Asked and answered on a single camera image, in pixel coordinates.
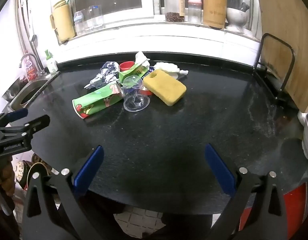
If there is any baby bottle with pink collar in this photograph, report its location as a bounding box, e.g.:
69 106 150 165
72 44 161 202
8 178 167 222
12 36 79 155
187 0 203 23

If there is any bamboo utensil holder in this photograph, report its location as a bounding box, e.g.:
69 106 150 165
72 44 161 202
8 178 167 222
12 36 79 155
202 0 227 29

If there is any baby bottle with blue collar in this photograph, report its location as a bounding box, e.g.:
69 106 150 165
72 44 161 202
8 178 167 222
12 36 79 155
73 11 86 36

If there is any person's left hand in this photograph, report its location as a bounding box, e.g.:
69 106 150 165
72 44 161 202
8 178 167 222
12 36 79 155
0 159 16 205

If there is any stainless steel sink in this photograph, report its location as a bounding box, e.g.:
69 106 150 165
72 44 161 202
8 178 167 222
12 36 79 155
4 71 61 113

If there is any white bottle with green cap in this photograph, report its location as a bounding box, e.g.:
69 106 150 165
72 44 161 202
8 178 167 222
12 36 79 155
45 49 59 73

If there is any floral lid tin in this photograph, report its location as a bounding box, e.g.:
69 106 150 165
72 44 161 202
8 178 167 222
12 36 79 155
14 160 29 190

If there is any glass jar with peppercorns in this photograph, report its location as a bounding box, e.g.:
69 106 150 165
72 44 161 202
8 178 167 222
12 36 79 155
163 0 185 22

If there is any red cup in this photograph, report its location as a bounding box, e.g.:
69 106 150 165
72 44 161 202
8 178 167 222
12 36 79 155
119 61 134 72

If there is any metal faucet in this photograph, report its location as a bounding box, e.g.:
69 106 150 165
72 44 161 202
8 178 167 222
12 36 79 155
20 53 46 78

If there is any white tissue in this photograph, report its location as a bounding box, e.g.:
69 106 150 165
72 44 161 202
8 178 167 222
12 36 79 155
135 51 151 64

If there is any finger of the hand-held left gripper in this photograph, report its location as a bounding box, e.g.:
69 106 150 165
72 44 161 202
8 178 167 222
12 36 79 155
0 108 29 130
0 115 51 140

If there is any white ceramic bowl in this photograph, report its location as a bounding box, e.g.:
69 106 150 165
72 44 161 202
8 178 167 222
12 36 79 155
225 7 250 33

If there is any clear drinking glass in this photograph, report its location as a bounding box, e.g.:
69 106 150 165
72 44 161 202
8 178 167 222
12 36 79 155
90 5 104 30
81 7 94 33

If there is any yellow pitcher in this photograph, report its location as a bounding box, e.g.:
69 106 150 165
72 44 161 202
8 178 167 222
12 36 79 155
50 0 76 43

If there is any black wire rack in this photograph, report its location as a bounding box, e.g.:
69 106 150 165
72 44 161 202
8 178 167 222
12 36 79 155
252 33 295 105

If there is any red detergent bottle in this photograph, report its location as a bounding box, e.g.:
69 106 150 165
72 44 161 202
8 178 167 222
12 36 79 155
25 56 38 80

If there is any black bin with gold rim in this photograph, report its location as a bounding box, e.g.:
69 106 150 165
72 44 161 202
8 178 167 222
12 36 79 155
26 162 59 195

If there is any wooden cutting board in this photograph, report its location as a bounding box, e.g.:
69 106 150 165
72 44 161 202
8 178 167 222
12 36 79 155
254 0 308 113

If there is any yellow sponge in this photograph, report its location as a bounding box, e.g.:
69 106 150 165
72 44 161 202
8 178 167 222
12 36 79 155
143 70 187 106

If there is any red cabinet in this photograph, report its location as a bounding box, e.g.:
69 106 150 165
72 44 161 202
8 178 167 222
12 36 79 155
239 182 308 240

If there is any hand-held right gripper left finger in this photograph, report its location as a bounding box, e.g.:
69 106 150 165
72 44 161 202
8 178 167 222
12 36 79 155
22 145 112 240

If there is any white cloth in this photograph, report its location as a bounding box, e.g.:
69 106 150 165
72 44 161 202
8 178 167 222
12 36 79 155
153 62 189 79

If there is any blue white wrapper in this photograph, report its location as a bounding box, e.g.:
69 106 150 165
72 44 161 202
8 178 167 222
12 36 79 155
84 61 120 89

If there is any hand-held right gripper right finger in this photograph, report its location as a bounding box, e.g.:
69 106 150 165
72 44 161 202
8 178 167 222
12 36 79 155
204 144 288 240

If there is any torn green paper carton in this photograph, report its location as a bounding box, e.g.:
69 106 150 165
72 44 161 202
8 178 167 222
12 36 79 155
118 60 151 83

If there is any clear plastic cup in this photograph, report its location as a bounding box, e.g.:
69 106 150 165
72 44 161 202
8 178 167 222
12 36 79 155
123 75 151 112

